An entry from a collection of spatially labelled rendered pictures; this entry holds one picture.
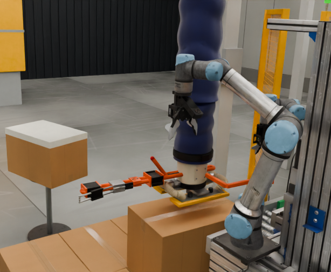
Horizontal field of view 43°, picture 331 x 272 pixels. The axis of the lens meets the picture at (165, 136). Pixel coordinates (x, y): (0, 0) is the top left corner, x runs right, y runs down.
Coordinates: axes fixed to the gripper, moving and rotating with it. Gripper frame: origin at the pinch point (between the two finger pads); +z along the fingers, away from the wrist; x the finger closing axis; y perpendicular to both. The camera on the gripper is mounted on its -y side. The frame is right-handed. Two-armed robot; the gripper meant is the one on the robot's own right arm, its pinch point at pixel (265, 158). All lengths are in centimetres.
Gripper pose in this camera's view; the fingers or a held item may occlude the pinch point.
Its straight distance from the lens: 235.0
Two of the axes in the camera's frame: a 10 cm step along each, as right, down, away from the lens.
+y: -8.6, 1.1, -5.0
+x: 5.1, 2.6, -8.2
